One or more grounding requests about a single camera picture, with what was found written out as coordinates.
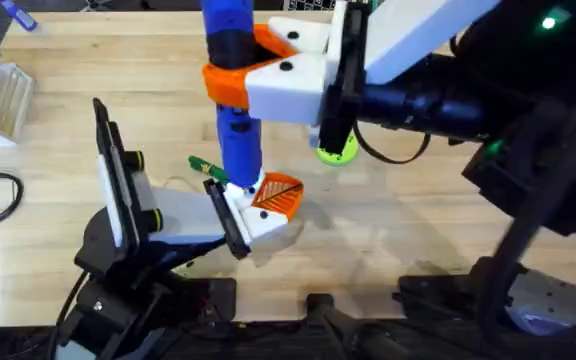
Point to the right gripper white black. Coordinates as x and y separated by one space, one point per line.
408 35

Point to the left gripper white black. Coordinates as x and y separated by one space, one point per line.
188 215

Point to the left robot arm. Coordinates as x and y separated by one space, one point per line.
118 310

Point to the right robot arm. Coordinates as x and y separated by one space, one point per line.
533 210

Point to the green toy vegetable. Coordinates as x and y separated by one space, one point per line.
207 166

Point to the green disc with holes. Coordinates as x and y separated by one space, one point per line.
345 154

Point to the clear ribbed plastic box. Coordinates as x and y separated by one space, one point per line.
10 100

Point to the wrist camera with yellow rings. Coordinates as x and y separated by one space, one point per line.
145 195

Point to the black rail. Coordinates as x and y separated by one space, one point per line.
278 345

